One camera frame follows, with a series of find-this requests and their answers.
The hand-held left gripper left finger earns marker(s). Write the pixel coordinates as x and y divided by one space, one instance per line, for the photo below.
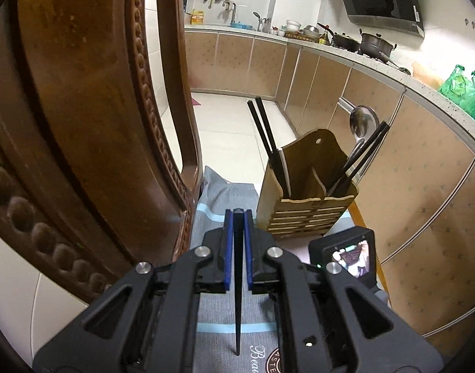
229 248

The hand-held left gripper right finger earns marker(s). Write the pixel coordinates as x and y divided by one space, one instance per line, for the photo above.
248 248

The black chopstick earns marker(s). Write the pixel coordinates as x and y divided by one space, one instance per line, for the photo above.
361 151
269 136
262 136
237 279
371 151

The wooden utensil holder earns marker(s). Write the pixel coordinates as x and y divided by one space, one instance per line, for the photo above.
299 209

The metal ladle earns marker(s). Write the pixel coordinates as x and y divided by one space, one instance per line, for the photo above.
363 120

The striped grey pink cloth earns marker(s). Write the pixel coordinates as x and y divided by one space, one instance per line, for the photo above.
218 307

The beige kitchen cabinets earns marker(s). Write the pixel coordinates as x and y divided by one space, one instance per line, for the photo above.
416 163

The red floor mat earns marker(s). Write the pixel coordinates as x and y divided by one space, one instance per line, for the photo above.
195 103

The speckled kitchen countertop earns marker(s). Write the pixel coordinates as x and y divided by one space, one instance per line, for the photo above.
416 85

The green plastic bag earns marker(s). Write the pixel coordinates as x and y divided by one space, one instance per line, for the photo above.
460 89

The black cooking pot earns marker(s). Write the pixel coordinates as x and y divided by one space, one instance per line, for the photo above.
346 42

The lidded metal pot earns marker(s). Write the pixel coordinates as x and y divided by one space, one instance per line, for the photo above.
373 43

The carved wooden chair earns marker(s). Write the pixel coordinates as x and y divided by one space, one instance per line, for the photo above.
86 105

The dark sauce bottle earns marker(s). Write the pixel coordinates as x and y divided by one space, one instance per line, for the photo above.
323 38

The metal bowl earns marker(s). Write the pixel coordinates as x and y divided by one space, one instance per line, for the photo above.
311 30

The stack of white bowls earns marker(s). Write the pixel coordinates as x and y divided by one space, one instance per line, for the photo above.
293 27

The sink faucet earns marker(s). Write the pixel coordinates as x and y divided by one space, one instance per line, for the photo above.
260 19

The yellow box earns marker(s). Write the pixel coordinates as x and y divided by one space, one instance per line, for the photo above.
197 16

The metal wall faucet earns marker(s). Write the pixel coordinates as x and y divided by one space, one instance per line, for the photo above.
230 7

